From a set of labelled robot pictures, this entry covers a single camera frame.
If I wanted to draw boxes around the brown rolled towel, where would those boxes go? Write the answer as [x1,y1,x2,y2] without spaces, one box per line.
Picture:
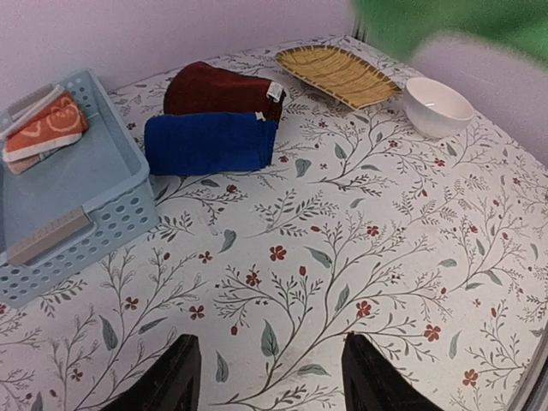
[164,62,286,122]

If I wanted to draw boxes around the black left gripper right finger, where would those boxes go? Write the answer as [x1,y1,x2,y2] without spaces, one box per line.
[342,332,441,411]

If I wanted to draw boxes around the blue rolled towel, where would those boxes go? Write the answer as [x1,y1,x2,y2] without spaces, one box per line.
[144,112,278,176]

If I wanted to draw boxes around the light blue plastic basket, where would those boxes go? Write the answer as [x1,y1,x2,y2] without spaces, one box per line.
[1,69,158,308]

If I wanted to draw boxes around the yellow woven bamboo tray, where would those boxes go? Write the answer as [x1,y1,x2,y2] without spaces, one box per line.
[276,45,402,110]

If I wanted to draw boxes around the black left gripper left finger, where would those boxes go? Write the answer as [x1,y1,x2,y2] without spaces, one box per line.
[102,334,201,411]

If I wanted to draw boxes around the orange bunny pattern towel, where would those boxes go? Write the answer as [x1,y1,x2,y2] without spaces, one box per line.
[1,85,89,175]

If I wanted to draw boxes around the green towel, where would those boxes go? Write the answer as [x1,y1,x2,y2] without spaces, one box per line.
[352,0,547,66]

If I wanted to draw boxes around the white bowl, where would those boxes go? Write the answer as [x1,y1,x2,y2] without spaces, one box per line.
[402,77,474,140]

